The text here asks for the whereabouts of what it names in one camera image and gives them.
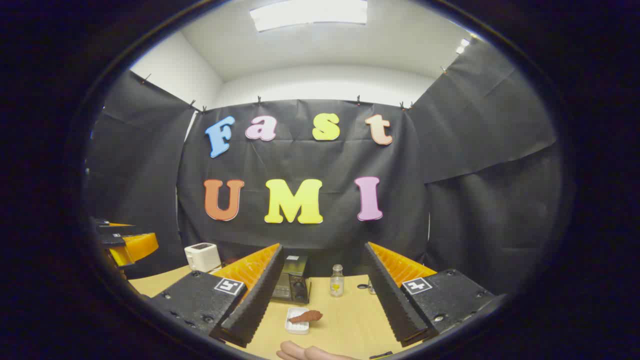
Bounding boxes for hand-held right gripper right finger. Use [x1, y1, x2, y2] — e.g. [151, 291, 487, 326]
[363, 242, 496, 347]

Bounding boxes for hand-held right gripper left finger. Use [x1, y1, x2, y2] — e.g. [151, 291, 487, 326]
[150, 243, 285, 348]

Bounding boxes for black electric oven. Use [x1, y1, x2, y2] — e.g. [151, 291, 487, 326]
[271, 255, 312, 304]

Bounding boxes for brown meat piece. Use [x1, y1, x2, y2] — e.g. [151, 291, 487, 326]
[288, 310, 324, 324]

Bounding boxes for small white dish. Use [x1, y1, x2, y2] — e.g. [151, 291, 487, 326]
[284, 307, 311, 335]

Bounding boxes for clear glass bottle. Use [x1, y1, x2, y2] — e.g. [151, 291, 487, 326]
[329, 264, 346, 298]

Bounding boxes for white toaster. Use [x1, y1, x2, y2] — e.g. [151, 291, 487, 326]
[184, 242, 222, 273]

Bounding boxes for black backdrop cloth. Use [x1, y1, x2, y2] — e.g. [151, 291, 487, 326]
[85, 37, 563, 296]

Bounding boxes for ceiling light panel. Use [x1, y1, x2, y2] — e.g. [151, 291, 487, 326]
[250, 0, 368, 32]

